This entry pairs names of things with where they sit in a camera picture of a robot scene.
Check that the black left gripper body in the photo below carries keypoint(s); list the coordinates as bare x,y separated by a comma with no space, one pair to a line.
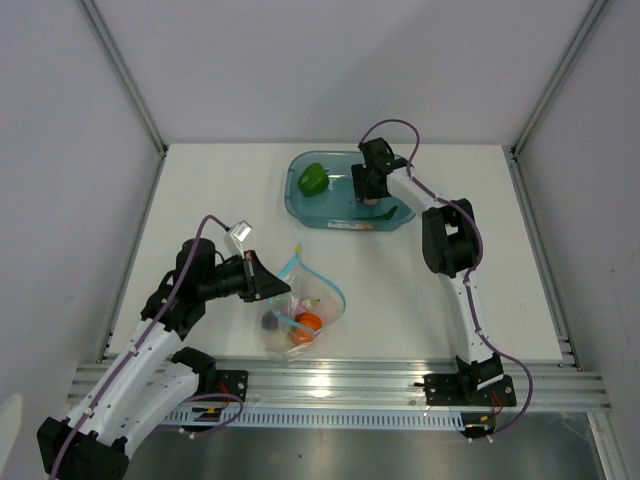
229,279

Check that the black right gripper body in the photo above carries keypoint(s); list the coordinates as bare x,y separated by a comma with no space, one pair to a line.
363,184

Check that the purple eggplant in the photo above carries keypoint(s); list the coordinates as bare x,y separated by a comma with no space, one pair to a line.
288,307

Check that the clear zip top bag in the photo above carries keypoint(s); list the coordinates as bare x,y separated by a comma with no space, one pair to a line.
294,321

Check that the orange tomato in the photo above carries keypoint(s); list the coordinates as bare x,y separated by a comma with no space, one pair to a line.
306,328

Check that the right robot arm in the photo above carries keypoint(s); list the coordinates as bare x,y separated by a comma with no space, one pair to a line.
452,249

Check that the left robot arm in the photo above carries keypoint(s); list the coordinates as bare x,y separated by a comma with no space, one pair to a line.
155,372

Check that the teal translucent plastic tray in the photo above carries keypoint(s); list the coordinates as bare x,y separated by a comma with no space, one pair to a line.
337,207

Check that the green bell pepper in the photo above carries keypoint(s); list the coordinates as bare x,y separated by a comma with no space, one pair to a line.
314,180

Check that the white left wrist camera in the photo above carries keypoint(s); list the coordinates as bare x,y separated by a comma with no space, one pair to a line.
235,237

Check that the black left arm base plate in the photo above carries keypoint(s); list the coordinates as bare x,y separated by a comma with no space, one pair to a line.
234,382

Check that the white slotted cable duct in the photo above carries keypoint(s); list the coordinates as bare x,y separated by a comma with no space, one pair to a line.
413,419

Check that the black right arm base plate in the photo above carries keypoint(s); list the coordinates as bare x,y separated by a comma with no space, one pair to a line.
447,390

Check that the aluminium mounting rail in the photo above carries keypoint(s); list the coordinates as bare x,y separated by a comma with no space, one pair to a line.
390,385

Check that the right aluminium frame post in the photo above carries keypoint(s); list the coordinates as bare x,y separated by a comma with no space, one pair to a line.
568,60

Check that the aluminium frame post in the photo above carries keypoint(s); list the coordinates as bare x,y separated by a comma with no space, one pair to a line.
568,60
113,56

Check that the left aluminium frame post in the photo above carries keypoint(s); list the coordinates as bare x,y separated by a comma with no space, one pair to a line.
113,56

